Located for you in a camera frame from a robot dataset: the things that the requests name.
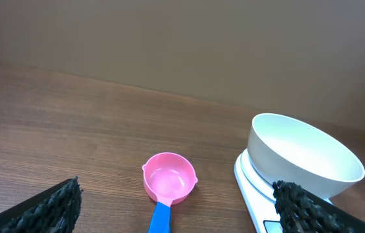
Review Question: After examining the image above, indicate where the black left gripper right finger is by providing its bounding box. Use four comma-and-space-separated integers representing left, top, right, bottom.
272, 181, 365, 233

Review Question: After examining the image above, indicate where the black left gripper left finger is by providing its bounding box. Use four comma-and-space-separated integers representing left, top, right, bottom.
0, 177, 82, 233

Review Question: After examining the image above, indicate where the pink measuring scoop blue handle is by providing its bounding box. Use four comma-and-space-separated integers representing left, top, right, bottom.
142, 152, 198, 233

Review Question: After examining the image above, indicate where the white digital kitchen scale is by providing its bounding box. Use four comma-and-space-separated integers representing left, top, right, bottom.
234, 148, 334, 233

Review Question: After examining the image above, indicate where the white bowl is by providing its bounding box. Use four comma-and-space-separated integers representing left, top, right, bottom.
247, 113, 365, 199

